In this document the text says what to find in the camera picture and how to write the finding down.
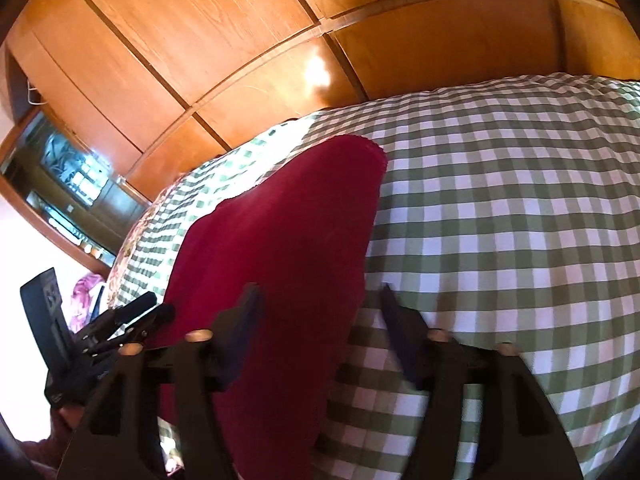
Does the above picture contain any red cloth garment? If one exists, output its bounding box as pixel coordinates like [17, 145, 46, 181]
[149, 134, 387, 479]

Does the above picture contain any person's left hand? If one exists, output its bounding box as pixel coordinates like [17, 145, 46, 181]
[18, 404, 85, 479]

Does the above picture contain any pink fabric item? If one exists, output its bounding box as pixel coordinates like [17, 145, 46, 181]
[63, 273, 105, 334]

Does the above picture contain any floral patterned bedspread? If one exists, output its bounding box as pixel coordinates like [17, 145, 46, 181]
[101, 193, 164, 309]

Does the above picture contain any dark wooden shelf unit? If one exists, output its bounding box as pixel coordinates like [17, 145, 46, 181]
[1, 46, 149, 275]

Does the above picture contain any green white checkered bedsheet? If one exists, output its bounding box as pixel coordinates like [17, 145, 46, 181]
[125, 74, 639, 479]

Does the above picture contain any orange wooden wardrobe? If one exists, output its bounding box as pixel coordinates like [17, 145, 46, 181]
[1, 0, 639, 198]

